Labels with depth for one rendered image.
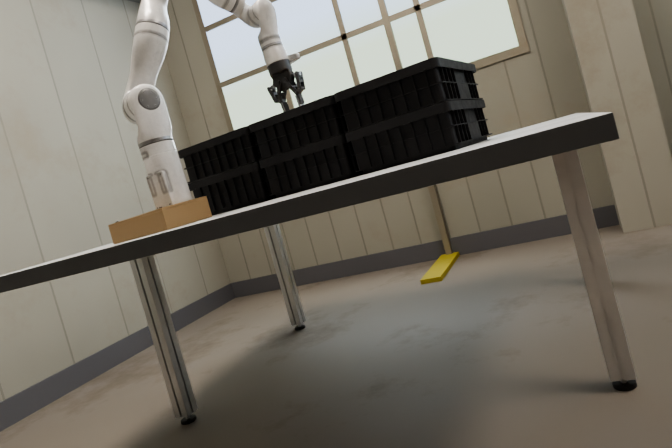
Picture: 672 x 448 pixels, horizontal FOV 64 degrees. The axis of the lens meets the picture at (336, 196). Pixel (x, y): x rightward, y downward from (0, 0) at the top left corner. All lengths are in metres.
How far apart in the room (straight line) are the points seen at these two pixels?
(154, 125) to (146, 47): 0.23
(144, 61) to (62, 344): 2.03
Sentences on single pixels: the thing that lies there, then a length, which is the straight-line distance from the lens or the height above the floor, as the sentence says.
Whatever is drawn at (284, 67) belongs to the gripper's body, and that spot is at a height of 1.09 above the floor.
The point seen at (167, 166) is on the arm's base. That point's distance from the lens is 1.49.
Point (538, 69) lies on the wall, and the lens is 3.49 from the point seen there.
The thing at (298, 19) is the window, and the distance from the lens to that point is 3.91.
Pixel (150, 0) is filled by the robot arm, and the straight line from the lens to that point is 1.71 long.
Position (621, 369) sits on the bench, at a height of 0.05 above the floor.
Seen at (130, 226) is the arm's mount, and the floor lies 0.73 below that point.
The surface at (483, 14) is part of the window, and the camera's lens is 3.54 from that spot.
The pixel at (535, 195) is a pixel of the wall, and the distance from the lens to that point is 3.52.
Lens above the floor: 0.72
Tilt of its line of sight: 2 degrees down
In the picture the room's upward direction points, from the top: 16 degrees counter-clockwise
